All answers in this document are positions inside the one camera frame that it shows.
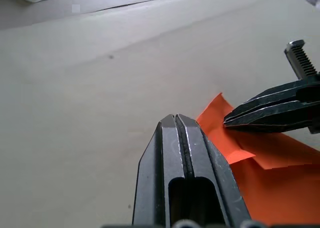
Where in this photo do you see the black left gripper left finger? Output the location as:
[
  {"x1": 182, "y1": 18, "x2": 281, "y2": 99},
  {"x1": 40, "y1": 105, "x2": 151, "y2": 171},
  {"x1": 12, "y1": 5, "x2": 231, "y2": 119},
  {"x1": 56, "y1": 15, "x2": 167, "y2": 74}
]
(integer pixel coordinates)
[{"x1": 131, "y1": 113, "x2": 191, "y2": 226}]

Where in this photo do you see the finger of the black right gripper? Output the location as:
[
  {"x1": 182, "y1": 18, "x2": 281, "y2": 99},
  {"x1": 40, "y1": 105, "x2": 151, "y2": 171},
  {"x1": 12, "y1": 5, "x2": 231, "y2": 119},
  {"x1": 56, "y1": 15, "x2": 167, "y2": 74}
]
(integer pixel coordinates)
[
  {"x1": 223, "y1": 79, "x2": 305, "y2": 123},
  {"x1": 223, "y1": 100, "x2": 313, "y2": 134}
]

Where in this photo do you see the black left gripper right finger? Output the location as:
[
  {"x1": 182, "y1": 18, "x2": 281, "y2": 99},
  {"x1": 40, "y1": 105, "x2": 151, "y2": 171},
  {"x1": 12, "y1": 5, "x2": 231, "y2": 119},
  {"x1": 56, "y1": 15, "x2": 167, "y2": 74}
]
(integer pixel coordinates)
[{"x1": 175, "y1": 114, "x2": 252, "y2": 226}]

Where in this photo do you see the orange paper sheet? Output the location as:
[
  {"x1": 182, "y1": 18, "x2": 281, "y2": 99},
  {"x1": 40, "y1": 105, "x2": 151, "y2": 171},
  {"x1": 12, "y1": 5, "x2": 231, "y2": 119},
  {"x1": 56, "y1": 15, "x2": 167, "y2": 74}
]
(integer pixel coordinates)
[{"x1": 195, "y1": 92, "x2": 320, "y2": 226}]

